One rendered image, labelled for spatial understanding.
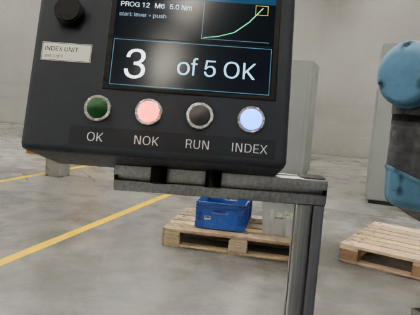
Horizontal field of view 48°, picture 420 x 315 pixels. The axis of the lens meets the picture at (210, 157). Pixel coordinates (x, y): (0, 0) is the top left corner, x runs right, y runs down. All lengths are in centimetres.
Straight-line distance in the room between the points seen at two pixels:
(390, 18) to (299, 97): 577
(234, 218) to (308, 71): 468
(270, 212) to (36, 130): 329
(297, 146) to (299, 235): 751
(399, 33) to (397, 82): 1268
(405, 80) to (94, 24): 34
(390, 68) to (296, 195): 18
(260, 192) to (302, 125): 750
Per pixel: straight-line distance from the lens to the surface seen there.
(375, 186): 648
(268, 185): 53
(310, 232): 55
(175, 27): 49
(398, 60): 58
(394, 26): 1327
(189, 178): 53
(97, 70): 49
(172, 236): 377
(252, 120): 45
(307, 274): 56
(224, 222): 376
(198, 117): 45
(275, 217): 372
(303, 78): 804
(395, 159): 59
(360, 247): 380
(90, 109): 47
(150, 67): 48
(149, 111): 46
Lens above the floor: 113
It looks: 6 degrees down
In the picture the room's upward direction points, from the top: 4 degrees clockwise
